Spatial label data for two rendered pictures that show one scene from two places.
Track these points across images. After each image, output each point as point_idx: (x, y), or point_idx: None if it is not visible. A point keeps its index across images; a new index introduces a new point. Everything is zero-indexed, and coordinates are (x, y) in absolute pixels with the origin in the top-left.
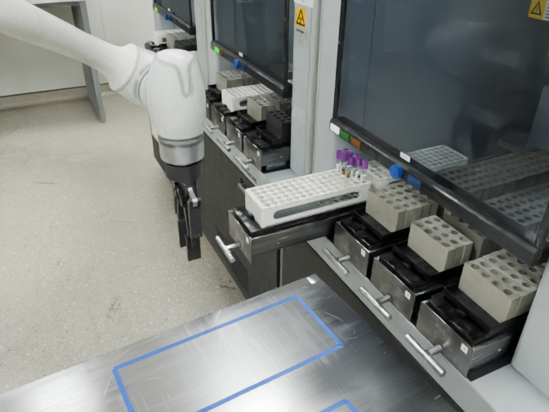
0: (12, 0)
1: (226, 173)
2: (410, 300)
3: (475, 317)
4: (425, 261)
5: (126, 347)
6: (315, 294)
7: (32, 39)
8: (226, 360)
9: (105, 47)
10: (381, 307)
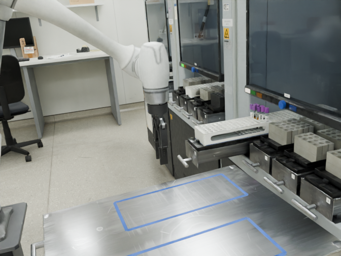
0: (74, 14)
1: (189, 136)
2: (295, 179)
3: (335, 182)
4: (304, 158)
5: (121, 194)
6: (233, 173)
7: (81, 35)
8: (177, 200)
9: (117, 45)
10: (277, 186)
